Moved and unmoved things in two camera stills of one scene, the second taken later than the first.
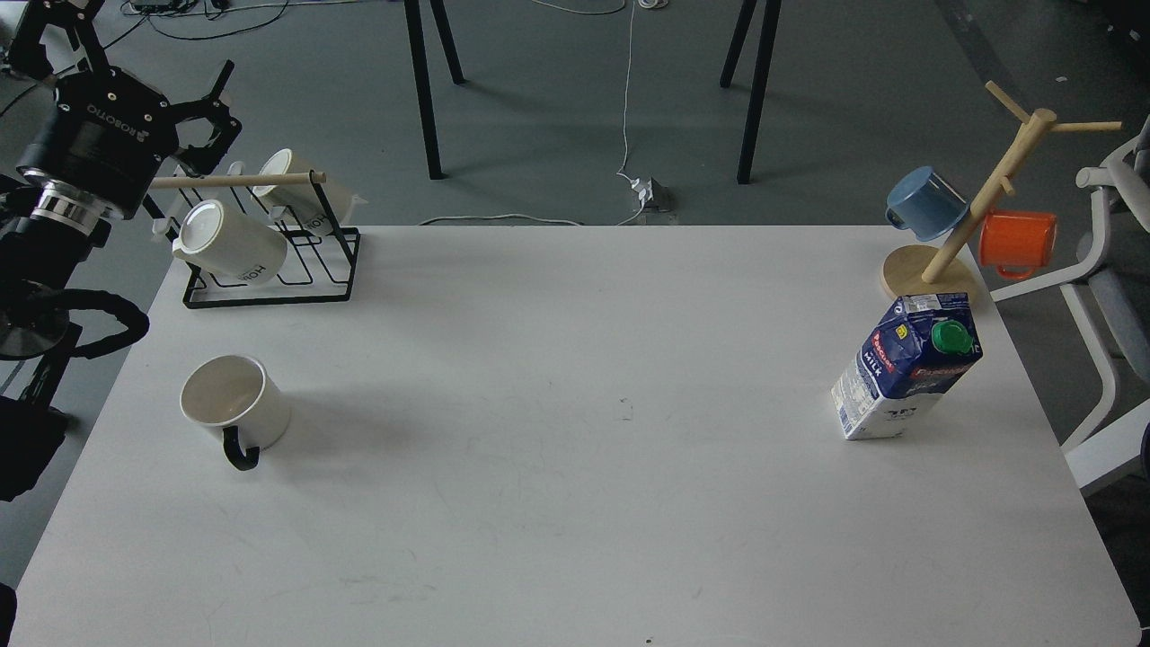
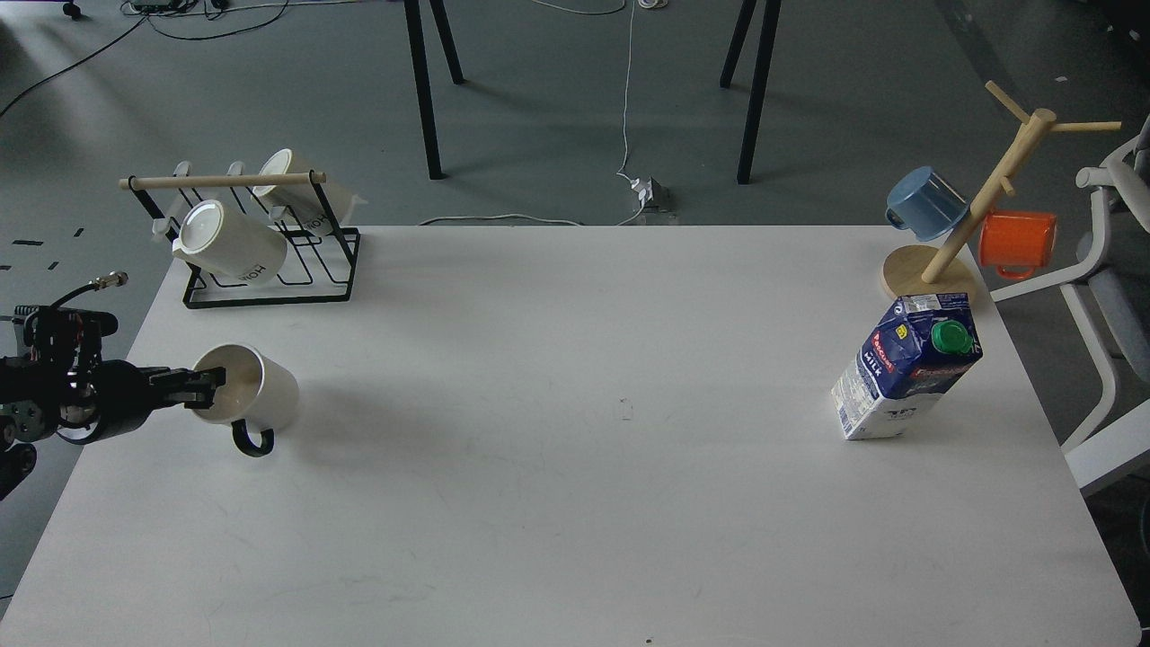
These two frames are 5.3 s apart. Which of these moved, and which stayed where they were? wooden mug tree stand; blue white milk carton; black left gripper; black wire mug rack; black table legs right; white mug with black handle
Moved: white mug with black handle; black left gripper
Stayed: black table legs right; wooden mug tree stand; black wire mug rack; blue white milk carton
